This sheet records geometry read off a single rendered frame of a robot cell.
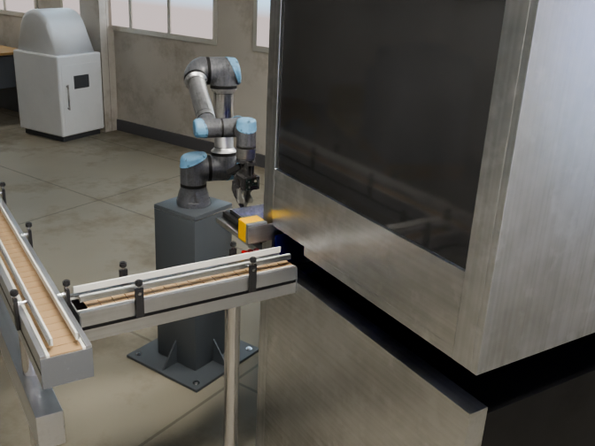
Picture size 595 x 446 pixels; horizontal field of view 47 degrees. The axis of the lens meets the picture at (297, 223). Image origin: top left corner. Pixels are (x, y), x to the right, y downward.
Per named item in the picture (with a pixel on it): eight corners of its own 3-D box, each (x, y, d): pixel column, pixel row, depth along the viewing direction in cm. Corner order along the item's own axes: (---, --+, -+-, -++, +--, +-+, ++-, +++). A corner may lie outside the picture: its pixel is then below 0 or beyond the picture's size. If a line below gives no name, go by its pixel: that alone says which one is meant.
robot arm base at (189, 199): (169, 203, 308) (168, 182, 304) (192, 195, 320) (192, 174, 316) (194, 211, 300) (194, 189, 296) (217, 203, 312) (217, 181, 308)
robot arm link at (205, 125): (178, 50, 290) (196, 122, 258) (204, 51, 293) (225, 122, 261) (177, 74, 298) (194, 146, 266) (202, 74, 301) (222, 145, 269)
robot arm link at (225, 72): (204, 178, 313) (203, 55, 297) (236, 176, 317) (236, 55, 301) (209, 184, 302) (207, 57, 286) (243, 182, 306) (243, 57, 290)
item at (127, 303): (274, 275, 232) (276, 232, 226) (298, 294, 220) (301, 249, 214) (67, 320, 197) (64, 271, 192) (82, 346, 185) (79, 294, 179)
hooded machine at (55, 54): (108, 134, 727) (102, 11, 682) (60, 144, 681) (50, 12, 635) (66, 123, 764) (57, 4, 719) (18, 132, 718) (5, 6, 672)
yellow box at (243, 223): (266, 242, 229) (267, 221, 226) (247, 245, 225) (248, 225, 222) (256, 234, 235) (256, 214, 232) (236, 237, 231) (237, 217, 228)
